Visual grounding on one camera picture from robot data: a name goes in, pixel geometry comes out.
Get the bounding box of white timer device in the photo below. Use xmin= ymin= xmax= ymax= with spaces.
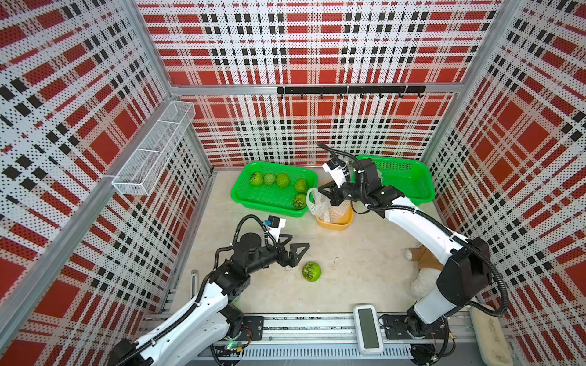
xmin=353 ymin=304 xmax=384 ymax=355

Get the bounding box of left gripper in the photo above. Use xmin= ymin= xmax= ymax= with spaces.
xmin=246 ymin=233 xmax=308 ymax=275

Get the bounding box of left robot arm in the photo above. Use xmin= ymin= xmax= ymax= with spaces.
xmin=108 ymin=214 xmax=310 ymax=365

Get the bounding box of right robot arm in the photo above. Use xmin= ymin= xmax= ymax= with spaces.
xmin=318 ymin=143 xmax=510 ymax=339

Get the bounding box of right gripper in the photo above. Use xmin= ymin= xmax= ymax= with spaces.
xmin=317 ymin=179 xmax=366 ymax=207

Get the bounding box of empty green basket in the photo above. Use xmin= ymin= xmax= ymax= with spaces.
xmin=358 ymin=155 xmax=436 ymax=206

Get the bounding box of plush toy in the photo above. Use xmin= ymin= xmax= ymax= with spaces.
xmin=403 ymin=246 xmax=444 ymax=300

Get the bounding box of custard apple in basket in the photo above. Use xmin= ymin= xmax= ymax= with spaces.
xmin=276 ymin=173 xmax=291 ymax=188
xmin=292 ymin=194 xmax=307 ymax=210
xmin=250 ymin=172 xmax=264 ymax=186
xmin=294 ymin=178 xmax=309 ymax=194

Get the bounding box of yellow tray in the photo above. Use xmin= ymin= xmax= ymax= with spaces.
xmin=311 ymin=188 xmax=354 ymax=231

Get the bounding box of black hook rail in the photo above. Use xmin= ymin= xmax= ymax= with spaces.
xmin=276 ymin=85 xmax=427 ymax=97

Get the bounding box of green basket with apples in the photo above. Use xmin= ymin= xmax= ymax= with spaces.
xmin=230 ymin=162 xmax=319 ymax=218

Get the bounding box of clear wall shelf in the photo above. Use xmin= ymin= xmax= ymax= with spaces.
xmin=112 ymin=101 xmax=195 ymax=196

